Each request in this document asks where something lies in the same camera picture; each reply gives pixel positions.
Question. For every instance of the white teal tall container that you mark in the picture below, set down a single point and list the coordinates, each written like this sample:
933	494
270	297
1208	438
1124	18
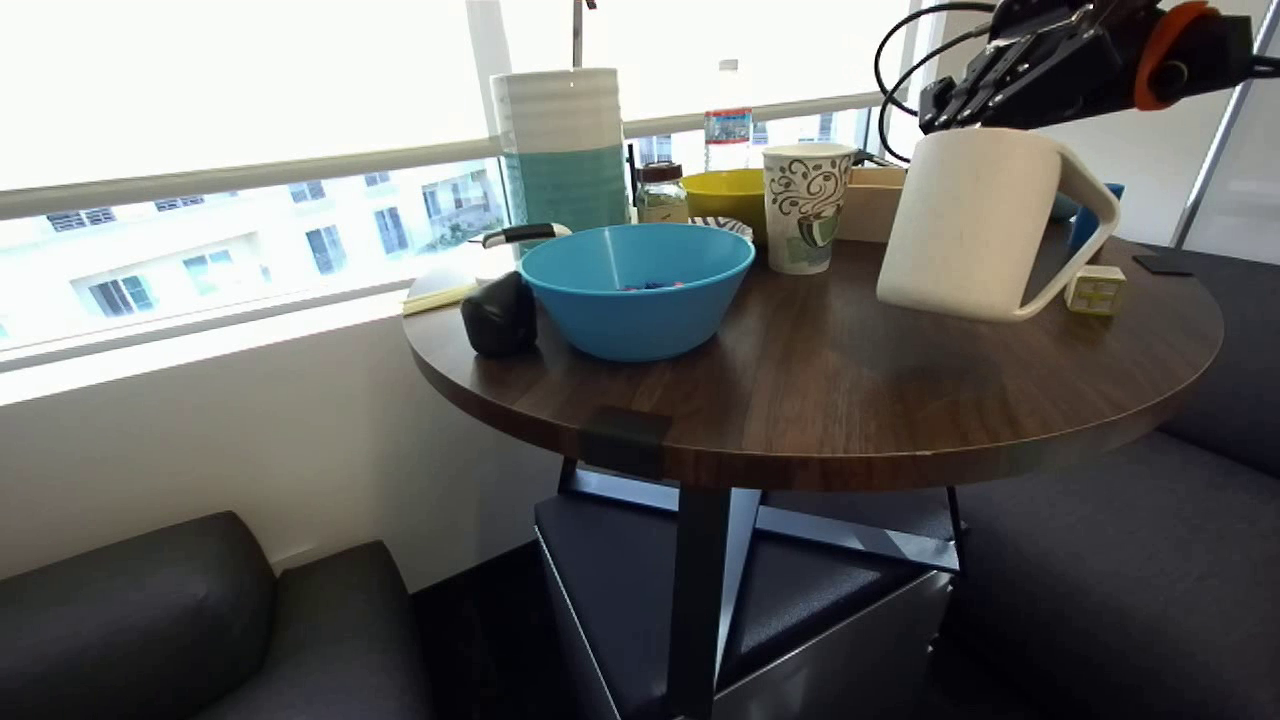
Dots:
563	145

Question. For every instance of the yellow bowl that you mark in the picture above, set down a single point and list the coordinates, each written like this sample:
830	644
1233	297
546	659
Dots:
730	192

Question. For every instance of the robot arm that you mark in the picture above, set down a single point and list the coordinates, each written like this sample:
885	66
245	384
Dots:
1192	51

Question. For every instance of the black ladle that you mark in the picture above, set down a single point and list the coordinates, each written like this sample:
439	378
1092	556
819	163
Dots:
503	313

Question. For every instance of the round wooden table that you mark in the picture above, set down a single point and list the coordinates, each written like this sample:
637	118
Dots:
688	584

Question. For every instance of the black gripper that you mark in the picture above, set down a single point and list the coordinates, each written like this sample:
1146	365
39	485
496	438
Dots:
1046	61

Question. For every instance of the white ceramic mug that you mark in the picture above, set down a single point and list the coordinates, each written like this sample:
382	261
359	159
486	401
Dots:
974	214

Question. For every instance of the black armchair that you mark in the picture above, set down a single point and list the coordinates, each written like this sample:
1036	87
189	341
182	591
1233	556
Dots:
189	620

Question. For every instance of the black sofa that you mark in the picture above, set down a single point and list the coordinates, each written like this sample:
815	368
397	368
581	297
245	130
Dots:
1146	582

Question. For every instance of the small cream cube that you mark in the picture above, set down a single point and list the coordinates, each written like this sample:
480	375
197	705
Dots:
1098	290

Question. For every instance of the wooden box tray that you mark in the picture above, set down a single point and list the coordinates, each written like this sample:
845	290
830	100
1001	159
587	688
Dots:
868	206

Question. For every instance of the blue plastic bowl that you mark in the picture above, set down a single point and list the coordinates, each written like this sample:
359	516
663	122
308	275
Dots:
637	290

